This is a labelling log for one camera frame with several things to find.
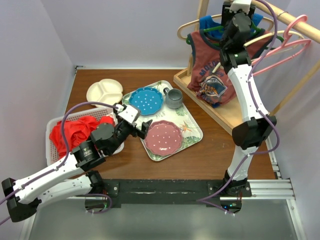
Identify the green velvet hanger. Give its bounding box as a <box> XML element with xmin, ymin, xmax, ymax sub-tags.
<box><xmin>186</xmin><ymin>21</ymin><xmax>285</xmax><ymax>48</ymax></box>

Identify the red tank top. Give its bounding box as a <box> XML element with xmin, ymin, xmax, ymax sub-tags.
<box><xmin>49</xmin><ymin>115</ymin><xmax>116</xmax><ymax>159</ymax></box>

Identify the cream wooden hanger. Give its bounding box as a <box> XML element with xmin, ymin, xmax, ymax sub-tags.
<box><xmin>212</xmin><ymin>15</ymin><xmax>311</xmax><ymax>76</ymax></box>

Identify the maroon motorcycle tank top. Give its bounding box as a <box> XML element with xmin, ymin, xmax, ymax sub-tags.
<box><xmin>187</xmin><ymin>28</ymin><xmax>276</xmax><ymax>108</ymax></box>

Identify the pink plastic hanger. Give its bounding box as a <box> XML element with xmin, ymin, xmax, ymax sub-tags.
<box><xmin>252</xmin><ymin>14</ymin><xmax>312</xmax><ymax>76</ymax></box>

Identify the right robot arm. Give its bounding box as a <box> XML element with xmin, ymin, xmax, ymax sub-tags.
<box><xmin>217</xmin><ymin>0</ymin><xmax>277</xmax><ymax>197</ymax></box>

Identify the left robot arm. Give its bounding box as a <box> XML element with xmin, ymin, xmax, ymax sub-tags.
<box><xmin>1</xmin><ymin>119</ymin><xmax>152</xmax><ymax>223</ymax></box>

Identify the blue tank top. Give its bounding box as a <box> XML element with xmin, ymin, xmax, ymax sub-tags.
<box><xmin>199</xmin><ymin>13</ymin><xmax>263</xmax><ymax>39</ymax></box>

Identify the beige plastic hanger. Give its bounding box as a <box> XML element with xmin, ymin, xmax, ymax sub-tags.
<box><xmin>177</xmin><ymin>16</ymin><xmax>275</xmax><ymax>40</ymax></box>

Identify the pink dotted plate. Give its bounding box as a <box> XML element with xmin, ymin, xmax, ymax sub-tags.
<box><xmin>144</xmin><ymin>120</ymin><xmax>183</xmax><ymax>157</ymax></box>

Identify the blue dotted plate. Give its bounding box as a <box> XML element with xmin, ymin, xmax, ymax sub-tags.
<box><xmin>128</xmin><ymin>86</ymin><xmax>164</xmax><ymax>116</ymax></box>

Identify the floral serving tray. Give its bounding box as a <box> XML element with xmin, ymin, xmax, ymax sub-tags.
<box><xmin>122</xmin><ymin>80</ymin><xmax>203</xmax><ymax>162</ymax></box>

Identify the grey ceramic mug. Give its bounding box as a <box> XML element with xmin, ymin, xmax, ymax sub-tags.
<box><xmin>163</xmin><ymin>87</ymin><xmax>183</xmax><ymax>110</ymax></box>

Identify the cream divided plate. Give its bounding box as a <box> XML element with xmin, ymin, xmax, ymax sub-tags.
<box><xmin>86</xmin><ymin>78</ymin><xmax>123</xmax><ymax>105</ymax></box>

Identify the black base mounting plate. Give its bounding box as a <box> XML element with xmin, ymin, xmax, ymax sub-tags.
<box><xmin>74</xmin><ymin>178</ymin><xmax>252</xmax><ymax>210</ymax></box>

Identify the white plastic basket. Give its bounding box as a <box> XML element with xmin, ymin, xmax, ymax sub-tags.
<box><xmin>44</xmin><ymin>106</ymin><xmax>125</xmax><ymax>167</ymax></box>

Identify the wooden clothes rack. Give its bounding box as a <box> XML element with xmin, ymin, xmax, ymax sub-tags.
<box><xmin>173</xmin><ymin>0</ymin><xmax>320</xmax><ymax>135</ymax></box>

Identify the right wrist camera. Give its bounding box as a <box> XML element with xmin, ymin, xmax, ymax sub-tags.
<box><xmin>229</xmin><ymin>0</ymin><xmax>252</xmax><ymax>15</ymax></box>

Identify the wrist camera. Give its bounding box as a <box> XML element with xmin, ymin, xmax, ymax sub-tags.
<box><xmin>116</xmin><ymin>104</ymin><xmax>141</xmax><ymax>124</ymax></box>
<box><xmin>229</xmin><ymin>0</ymin><xmax>252</xmax><ymax>15</ymax></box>

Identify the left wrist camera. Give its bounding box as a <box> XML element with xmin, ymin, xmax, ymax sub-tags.
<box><xmin>116</xmin><ymin>104</ymin><xmax>141</xmax><ymax>124</ymax></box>

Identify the aluminium rail frame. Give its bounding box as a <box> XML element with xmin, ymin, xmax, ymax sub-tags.
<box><xmin>20</xmin><ymin>136</ymin><xmax>306</xmax><ymax>240</ymax></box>

